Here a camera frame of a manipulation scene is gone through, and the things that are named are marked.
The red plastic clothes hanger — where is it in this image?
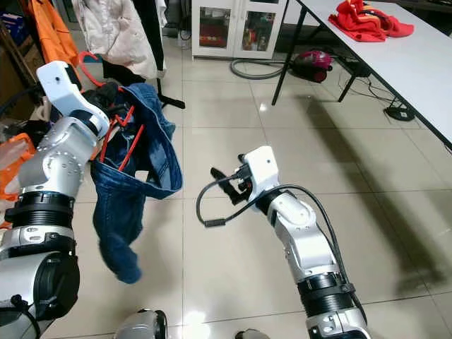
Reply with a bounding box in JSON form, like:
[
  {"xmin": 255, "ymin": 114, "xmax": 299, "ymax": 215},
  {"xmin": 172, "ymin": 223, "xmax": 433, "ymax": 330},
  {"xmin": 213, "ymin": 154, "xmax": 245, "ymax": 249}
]
[{"xmin": 76, "ymin": 51, "xmax": 147, "ymax": 175}]

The blue denim jacket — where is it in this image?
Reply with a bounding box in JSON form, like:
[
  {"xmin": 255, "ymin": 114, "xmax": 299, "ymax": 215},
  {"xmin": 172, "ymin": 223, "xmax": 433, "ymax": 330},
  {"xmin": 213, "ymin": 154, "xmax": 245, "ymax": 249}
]
[{"xmin": 90, "ymin": 82, "xmax": 185, "ymax": 286}]

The red polo shirt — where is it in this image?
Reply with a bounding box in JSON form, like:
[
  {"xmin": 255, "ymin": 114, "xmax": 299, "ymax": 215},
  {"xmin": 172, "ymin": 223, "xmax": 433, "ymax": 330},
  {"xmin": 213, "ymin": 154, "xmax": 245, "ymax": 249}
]
[{"xmin": 326, "ymin": 0, "xmax": 416, "ymax": 44}]

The metal clothes rack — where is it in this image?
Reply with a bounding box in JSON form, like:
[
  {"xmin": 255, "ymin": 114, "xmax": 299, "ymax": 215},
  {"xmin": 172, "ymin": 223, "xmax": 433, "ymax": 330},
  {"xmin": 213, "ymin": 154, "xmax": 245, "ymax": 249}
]
[{"xmin": 157, "ymin": 94, "xmax": 186, "ymax": 111}]

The cream white jacket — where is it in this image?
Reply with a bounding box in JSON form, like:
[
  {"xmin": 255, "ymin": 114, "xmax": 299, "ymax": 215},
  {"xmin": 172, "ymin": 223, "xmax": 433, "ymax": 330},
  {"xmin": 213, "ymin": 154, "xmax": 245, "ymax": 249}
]
[{"xmin": 74, "ymin": 0, "xmax": 161, "ymax": 81}]

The orange polo shirt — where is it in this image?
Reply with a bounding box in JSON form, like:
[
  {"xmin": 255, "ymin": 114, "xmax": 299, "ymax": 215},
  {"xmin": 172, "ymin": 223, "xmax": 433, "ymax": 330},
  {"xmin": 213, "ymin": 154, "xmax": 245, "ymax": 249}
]
[{"xmin": 27, "ymin": 0, "xmax": 83, "ymax": 69}]

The black garment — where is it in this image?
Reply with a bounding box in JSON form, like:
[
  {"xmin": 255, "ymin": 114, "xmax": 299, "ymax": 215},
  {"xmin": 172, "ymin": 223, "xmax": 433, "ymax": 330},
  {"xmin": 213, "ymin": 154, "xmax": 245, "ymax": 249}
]
[{"xmin": 133, "ymin": 0, "xmax": 168, "ymax": 69}]

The brown cardboard box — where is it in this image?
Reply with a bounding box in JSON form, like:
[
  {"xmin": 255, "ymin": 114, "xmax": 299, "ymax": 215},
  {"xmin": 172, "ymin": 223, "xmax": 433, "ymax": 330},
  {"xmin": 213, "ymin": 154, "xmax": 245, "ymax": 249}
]
[{"xmin": 0, "ymin": 11, "xmax": 44, "ymax": 122}]

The orange and white bag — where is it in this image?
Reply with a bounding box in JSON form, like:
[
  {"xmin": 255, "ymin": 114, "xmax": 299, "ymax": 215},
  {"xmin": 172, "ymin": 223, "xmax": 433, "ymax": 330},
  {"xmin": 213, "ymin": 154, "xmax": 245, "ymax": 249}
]
[{"xmin": 0, "ymin": 133, "xmax": 37, "ymax": 221}]

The pink vacuum cleaner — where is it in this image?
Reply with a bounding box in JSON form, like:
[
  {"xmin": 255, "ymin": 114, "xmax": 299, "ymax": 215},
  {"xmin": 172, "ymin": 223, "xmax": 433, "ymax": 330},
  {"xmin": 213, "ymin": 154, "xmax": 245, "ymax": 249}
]
[{"xmin": 288, "ymin": 48, "xmax": 335, "ymax": 85}]

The white glass door cabinet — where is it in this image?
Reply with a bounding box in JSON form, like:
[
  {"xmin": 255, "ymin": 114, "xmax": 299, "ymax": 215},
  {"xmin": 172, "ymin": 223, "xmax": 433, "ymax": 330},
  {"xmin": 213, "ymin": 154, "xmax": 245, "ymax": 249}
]
[{"xmin": 189, "ymin": 0, "xmax": 288, "ymax": 60}]

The grey robot right leg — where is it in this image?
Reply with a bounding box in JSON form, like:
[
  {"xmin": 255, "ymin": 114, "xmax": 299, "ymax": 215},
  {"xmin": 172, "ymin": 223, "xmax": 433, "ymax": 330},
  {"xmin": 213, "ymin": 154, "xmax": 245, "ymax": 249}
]
[{"xmin": 232, "ymin": 328, "xmax": 274, "ymax": 339}]

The grey robot leg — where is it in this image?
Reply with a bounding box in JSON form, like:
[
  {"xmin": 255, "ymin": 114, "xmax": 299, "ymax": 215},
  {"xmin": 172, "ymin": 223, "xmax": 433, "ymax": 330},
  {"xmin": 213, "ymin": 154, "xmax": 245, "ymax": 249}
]
[
  {"xmin": 232, "ymin": 328, "xmax": 274, "ymax": 339},
  {"xmin": 115, "ymin": 308, "xmax": 168, "ymax": 339}
]

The grey robot left leg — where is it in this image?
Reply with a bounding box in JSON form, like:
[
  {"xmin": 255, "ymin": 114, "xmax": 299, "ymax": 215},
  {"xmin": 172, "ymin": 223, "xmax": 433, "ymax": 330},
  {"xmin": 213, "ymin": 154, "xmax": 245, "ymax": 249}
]
[{"xmin": 115, "ymin": 308, "xmax": 168, "ymax": 339}]

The black power strip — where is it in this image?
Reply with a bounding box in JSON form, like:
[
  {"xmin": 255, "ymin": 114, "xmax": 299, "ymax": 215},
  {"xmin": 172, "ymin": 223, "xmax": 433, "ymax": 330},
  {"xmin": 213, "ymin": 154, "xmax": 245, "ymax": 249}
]
[{"xmin": 383, "ymin": 105, "xmax": 417, "ymax": 124}]

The white table with black legs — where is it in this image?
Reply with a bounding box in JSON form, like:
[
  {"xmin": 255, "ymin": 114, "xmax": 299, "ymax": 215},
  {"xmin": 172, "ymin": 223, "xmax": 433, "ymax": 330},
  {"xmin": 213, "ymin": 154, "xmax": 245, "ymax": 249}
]
[{"xmin": 270, "ymin": 0, "xmax": 452, "ymax": 154}]

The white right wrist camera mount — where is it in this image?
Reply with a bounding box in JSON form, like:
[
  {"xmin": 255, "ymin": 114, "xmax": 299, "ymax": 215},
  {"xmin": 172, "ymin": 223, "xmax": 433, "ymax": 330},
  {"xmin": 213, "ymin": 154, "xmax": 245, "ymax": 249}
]
[{"xmin": 243, "ymin": 145, "xmax": 281, "ymax": 204}]

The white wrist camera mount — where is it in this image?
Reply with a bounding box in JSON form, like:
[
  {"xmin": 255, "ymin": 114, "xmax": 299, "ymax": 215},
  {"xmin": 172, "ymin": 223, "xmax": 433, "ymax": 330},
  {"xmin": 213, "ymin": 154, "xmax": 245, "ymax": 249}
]
[
  {"xmin": 36, "ymin": 59, "xmax": 112, "ymax": 140},
  {"xmin": 243, "ymin": 145, "xmax": 281, "ymax": 204}
]

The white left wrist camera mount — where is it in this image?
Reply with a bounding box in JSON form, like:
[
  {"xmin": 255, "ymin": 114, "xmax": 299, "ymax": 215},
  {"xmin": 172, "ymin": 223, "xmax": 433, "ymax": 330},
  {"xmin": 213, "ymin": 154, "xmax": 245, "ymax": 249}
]
[{"xmin": 36, "ymin": 59, "xmax": 112, "ymax": 140}]

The grey vacuum hose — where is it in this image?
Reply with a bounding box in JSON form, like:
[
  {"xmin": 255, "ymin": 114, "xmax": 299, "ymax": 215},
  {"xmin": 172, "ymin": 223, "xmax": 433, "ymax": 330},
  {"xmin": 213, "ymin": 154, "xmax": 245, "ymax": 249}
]
[{"xmin": 228, "ymin": 58, "xmax": 296, "ymax": 81}]

